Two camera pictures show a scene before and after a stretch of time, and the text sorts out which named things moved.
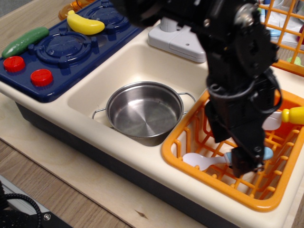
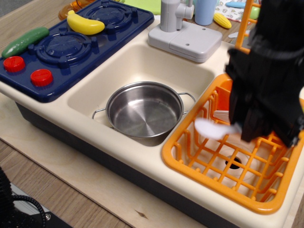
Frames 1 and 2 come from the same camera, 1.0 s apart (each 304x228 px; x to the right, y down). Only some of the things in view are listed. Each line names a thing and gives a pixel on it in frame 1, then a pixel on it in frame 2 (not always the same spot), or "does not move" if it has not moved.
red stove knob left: (14, 64) does not move
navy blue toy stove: (49, 70) does not move
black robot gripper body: (239, 98) to (269, 75)
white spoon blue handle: (194, 161) to (213, 129)
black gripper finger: (221, 131) to (238, 106)
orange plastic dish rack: (191, 146) does not move
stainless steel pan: (147, 112) does not move
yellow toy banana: (83, 26) does not move
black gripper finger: (244, 162) to (253, 127)
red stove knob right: (41, 77) does not move
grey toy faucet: (181, 40) does not move
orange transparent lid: (75, 6) does not move
